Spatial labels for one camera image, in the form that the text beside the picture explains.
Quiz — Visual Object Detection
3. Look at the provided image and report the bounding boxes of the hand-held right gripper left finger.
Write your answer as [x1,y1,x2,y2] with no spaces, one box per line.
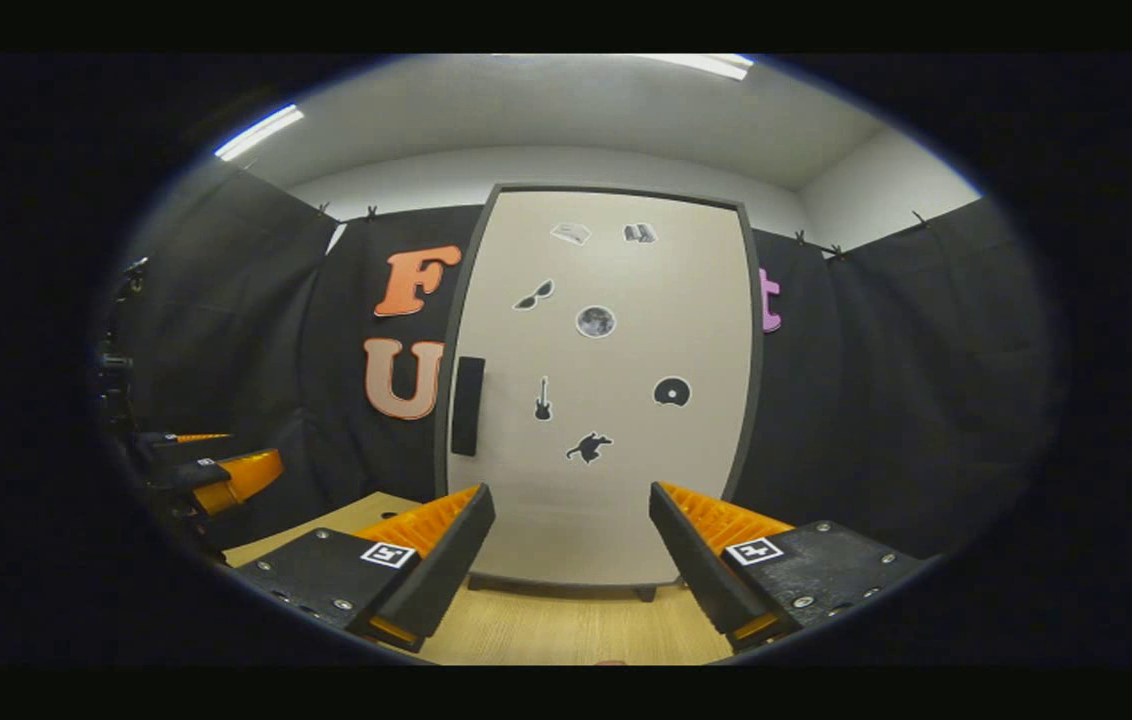
[231,483,497,653]

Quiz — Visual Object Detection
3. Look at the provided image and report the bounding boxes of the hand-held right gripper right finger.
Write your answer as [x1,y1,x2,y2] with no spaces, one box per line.
[648,480,930,653]

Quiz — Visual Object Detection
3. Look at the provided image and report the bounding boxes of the white cabinet door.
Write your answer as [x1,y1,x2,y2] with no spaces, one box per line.
[446,190,755,586]

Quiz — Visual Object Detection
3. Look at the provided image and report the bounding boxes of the black door handle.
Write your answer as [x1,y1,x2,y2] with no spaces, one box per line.
[450,356,487,458]

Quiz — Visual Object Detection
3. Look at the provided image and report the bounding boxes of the dark grey cabinet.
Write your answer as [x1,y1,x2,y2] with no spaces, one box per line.
[433,183,765,603]

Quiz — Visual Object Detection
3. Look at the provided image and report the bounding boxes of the black backdrop cloth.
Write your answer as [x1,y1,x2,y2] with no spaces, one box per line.
[101,160,1062,561]

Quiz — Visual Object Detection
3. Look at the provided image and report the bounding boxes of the ceiling light panel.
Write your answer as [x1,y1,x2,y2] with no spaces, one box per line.
[214,104,305,161]
[626,55,755,81]

